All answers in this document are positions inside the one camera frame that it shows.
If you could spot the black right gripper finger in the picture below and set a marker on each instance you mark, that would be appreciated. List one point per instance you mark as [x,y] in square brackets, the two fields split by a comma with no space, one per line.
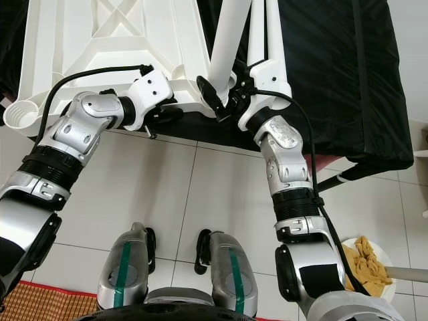
[210,99]
[239,70]

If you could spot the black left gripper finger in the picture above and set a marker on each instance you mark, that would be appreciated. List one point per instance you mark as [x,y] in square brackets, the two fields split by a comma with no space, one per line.
[172,115]

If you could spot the white plastic children table top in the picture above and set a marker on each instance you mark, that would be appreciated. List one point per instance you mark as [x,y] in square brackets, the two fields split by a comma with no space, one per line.
[107,40]

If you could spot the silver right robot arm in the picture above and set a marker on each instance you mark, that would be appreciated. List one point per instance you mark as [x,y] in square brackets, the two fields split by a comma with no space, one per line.
[291,167]

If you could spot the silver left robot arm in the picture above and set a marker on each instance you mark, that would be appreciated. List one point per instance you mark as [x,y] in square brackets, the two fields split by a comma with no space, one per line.
[87,120]

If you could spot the black cloth table cover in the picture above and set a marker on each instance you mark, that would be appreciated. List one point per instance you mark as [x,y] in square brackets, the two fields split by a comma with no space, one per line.
[328,80]

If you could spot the silver left robot leg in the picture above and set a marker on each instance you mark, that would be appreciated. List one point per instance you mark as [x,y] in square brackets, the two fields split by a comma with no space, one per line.
[114,281]

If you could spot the silver robot leg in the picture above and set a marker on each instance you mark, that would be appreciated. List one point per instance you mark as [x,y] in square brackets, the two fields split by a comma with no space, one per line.
[114,281]
[231,274]

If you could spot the silver right robot leg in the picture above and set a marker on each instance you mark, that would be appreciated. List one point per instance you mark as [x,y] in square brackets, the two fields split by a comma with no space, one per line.
[231,274]

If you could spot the black robot waist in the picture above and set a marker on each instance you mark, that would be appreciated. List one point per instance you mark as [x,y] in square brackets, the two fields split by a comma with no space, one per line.
[187,314]

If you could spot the white round plate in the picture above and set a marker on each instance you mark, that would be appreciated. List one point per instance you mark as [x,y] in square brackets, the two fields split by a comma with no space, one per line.
[390,257]

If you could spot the grey pole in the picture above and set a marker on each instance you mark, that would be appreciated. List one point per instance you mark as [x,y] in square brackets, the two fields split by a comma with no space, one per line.
[408,272]

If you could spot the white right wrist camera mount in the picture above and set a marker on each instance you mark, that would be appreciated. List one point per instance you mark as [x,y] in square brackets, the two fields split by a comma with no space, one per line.
[271,73]

